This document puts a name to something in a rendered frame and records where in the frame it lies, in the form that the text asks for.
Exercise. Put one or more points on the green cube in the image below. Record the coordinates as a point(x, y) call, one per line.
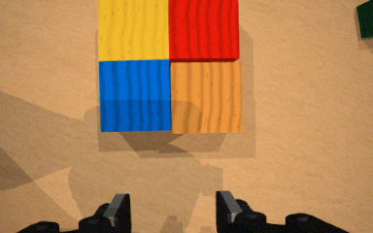
point(365, 19)

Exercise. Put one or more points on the red wooden cube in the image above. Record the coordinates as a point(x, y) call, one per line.
point(203, 31)

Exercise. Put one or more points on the blue cube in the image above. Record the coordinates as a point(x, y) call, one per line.
point(135, 95)

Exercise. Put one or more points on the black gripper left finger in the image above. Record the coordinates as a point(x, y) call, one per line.
point(117, 214)

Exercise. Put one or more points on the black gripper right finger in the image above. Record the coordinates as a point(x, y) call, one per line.
point(230, 218)

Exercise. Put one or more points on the yellow cube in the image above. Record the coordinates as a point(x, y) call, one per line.
point(133, 30)

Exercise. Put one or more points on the orange wooden cube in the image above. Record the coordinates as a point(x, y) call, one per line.
point(206, 97)

